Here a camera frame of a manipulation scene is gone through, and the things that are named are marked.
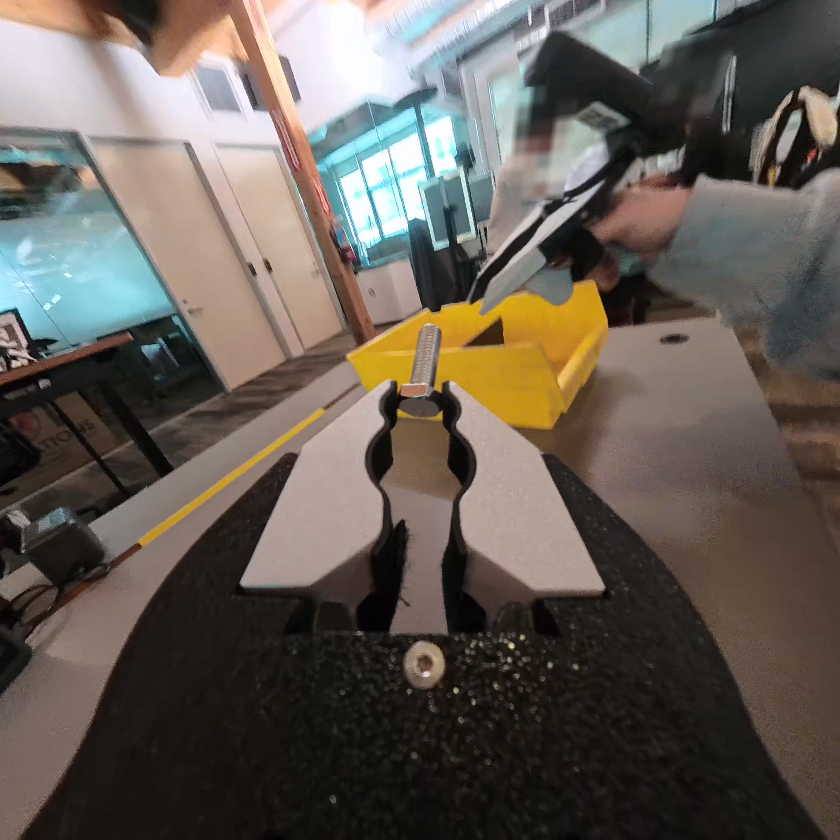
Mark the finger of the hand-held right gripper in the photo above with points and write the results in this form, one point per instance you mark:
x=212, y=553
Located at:
x=518, y=275
x=551, y=220

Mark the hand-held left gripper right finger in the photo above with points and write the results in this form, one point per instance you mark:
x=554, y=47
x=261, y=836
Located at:
x=518, y=512

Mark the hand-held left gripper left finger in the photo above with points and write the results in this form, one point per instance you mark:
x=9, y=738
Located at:
x=321, y=512

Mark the yellow plastic bin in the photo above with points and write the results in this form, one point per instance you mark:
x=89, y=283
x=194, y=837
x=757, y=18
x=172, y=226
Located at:
x=485, y=387

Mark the steel hex bolt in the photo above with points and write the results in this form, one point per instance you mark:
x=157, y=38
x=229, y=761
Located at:
x=425, y=354

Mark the person's right hand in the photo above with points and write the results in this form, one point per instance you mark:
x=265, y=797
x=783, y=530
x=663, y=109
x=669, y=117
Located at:
x=636, y=223

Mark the black office chair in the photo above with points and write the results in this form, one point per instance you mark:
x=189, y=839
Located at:
x=430, y=269

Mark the computer monitor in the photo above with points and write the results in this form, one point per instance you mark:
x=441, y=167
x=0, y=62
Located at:
x=449, y=207

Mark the yellow tape strip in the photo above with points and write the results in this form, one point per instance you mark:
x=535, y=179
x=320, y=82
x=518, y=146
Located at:
x=229, y=479

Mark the white recycling cabinet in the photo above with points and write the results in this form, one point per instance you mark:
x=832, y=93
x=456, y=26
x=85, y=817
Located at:
x=390, y=292

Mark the large window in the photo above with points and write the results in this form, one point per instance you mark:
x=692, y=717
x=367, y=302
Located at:
x=387, y=184

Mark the red fire extinguisher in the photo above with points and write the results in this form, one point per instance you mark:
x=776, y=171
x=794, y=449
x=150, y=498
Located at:
x=342, y=243

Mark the red arrow sign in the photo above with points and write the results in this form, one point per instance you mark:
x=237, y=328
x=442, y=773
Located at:
x=287, y=138
x=322, y=193

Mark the white door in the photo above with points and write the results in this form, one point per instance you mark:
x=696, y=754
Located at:
x=282, y=249
x=197, y=262

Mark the pale jacket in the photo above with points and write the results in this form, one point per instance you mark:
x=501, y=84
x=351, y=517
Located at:
x=820, y=111

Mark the cardboard box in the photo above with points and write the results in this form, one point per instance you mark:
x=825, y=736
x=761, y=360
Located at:
x=79, y=426

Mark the black power adapter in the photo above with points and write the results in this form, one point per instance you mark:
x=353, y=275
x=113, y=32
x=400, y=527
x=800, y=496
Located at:
x=62, y=544

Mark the dark wooden table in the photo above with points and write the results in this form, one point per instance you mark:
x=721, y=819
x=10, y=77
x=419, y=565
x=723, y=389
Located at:
x=65, y=359

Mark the framed black white picture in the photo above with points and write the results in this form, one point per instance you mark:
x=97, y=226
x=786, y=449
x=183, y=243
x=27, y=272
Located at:
x=14, y=341

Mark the glass office partition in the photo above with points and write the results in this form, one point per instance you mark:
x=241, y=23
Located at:
x=79, y=249

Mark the wooden post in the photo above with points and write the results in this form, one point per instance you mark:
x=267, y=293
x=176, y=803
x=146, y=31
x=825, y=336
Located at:
x=295, y=164

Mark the wall air vent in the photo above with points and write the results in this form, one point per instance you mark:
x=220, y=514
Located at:
x=218, y=88

